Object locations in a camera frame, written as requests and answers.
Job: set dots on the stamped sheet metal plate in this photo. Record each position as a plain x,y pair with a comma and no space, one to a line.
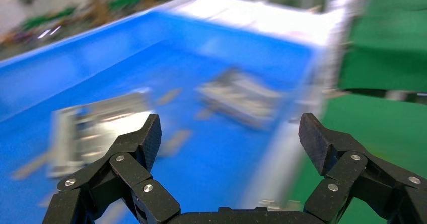
240,99
90,129

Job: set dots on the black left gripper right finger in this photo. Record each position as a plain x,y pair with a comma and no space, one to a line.
347,169

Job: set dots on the large blue plastic bin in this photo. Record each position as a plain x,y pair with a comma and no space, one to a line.
213,169

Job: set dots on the grey tape strip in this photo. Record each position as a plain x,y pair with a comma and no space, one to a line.
30,166
113,212
168,96
175,143

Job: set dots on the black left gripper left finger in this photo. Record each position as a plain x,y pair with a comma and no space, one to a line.
130,172

